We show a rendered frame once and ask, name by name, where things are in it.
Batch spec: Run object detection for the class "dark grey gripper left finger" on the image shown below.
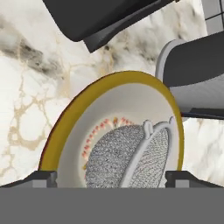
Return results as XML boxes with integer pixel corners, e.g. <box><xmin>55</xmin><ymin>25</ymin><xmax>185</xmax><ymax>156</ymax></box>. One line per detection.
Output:
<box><xmin>0</xmin><ymin>170</ymin><xmax>58</xmax><ymax>189</ymax></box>

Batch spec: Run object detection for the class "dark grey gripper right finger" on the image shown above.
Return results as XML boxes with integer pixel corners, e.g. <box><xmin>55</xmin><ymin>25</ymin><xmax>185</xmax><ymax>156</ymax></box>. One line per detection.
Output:
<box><xmin>164</xmin><ymin>171</ymin><xmax>224</xmax><ymax>189</ymax></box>

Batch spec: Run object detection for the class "silver mesh tea strainer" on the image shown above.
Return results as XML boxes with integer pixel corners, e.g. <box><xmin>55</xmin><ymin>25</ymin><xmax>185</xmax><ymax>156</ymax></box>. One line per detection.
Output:
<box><xmin>84</xmin><ymin>115</ymin><xmax>178</xmax><ymax>189</ymax></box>

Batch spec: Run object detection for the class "yellow bowl with white inside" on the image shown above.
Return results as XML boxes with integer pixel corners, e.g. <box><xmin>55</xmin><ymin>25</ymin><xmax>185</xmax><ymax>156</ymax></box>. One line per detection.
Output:
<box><xmin>38</xmin><ymin>70</ymin><xmax>185</xmax><ymax>189</ymax></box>

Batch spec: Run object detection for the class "grey and black appliance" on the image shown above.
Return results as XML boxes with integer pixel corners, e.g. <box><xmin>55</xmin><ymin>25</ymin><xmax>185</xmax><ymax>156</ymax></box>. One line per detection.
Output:
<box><xmin>155</xmin><ymin>31</ymin><xmax>224</xmax><ymax>120</ymax></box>

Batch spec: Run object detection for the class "black appliance with slanted foot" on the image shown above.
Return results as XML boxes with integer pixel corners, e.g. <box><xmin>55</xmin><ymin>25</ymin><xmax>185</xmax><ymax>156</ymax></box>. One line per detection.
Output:
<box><xmin>42</xmin><ymin>0</ymin><xmax>179</xmax><ymax>54</ymax></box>

